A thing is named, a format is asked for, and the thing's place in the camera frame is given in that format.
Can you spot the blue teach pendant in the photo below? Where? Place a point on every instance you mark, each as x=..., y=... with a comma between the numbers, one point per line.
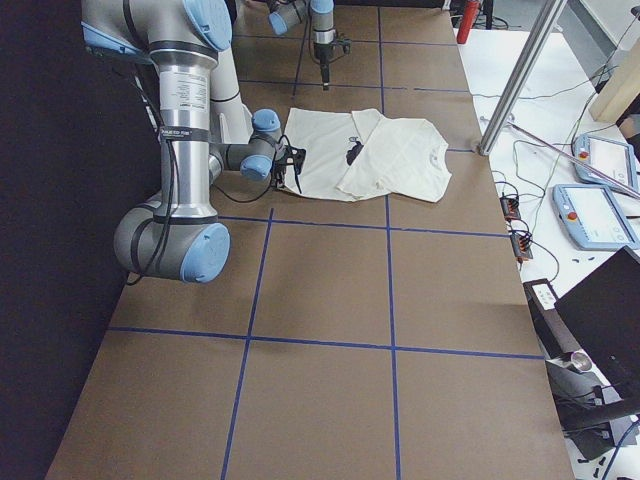
x=592, y=217
x=613, y=158

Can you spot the black camera stand mount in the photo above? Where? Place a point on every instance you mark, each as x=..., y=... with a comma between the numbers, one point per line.
x=597, y=416

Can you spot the orange black connector block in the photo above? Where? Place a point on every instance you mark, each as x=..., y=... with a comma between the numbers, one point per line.
x=521, y=245
x=510, y=208

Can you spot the black monitor screen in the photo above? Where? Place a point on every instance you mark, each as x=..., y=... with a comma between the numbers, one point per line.
x=602, y=313

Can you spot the aluminium frame post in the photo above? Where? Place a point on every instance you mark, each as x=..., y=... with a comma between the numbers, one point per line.
x=541, y=29

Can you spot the wooden board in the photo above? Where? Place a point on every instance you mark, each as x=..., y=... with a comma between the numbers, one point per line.
x=620, y=91

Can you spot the orange black connector block near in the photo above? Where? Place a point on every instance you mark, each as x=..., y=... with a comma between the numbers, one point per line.
x=521, y=245

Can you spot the thin metal rod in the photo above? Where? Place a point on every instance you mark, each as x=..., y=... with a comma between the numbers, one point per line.
x=577, y=161

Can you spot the black box with label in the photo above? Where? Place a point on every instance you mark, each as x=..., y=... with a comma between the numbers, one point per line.
x=541, y=293

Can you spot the near blue teach pendant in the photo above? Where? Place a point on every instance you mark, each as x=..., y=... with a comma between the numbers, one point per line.
x=592, y=217

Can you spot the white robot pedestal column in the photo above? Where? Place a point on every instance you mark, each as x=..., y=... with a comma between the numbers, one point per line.
x=230, y=118

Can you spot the orange black connector block far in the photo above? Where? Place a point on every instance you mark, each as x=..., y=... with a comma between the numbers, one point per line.
x=510, y=208

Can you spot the far blue teach pendant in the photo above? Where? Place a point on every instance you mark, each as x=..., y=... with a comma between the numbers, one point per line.
x=613, y=158

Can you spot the cream long-sleeve cat shirt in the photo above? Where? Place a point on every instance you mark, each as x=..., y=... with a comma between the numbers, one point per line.
x=362, y=154

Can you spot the red fire extinguisher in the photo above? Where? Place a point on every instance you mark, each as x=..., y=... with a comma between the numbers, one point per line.
x=466, y=23

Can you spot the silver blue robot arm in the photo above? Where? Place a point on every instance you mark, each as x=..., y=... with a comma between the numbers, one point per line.
x=203, y=129
x=315, y=14

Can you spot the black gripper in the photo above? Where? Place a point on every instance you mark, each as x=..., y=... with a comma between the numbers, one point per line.
x=278, y=176
x=324, y=56

